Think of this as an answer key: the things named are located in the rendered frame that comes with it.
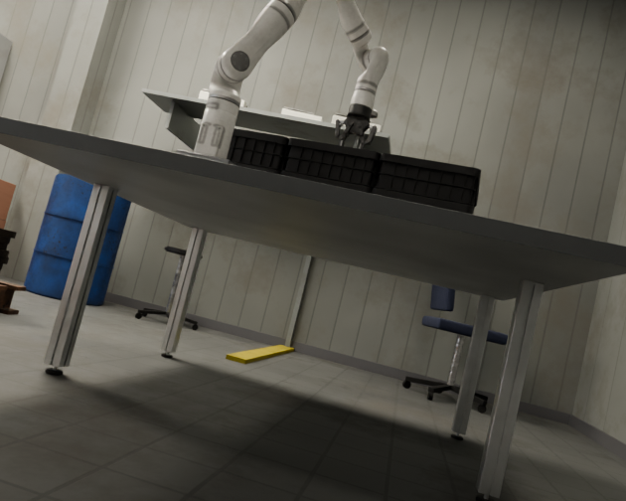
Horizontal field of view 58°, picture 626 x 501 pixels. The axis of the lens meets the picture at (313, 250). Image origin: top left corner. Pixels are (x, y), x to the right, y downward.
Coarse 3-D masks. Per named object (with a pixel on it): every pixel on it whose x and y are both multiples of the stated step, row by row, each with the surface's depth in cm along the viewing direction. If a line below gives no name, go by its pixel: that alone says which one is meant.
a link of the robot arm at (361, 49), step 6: (360, 36) 177; (366, 36) 177; (354, 42) 179; (360, 42) 178; (366, 42) 178; (354, 48) 181; (360, 48) 181; (366, 48) 184; (360, 54) 183; (366, 54) 182; (360, 60) 184; (366, 60) 182; (360, 66) 185; (366, 66) 183
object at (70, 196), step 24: (72, 192) 419; (48, 216) 423; (72, 216) 417; (120, 216) 440; (48, 240) 417; (72, 240) 416; (120, 240) 452; (48, 264) 414; (48, 288) 412; (96, 288) 431
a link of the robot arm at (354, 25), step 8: (336, 0) 171; (344, 0) 171; (352, 0) 172; (344, 8) 172; (352, 8) 173; (344, 16) 174; (352, 16) 174; (360, 16) 175; (344, 24) 176; (352, 24) 175; (360, 24) 176; (352, 32) 176; (360, 32) 176; (352, 40) 179
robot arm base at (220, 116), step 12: (216, 108) 155; (228, 108) 156; (204, 120) 156; (216, 120) 155; (228, 120) 156; (204, 132) 155; (216, 132) 155; (228, 132) 157; (204, 144) 155; (216, 144) 154; (228, 144) 158; (216, 156) 155
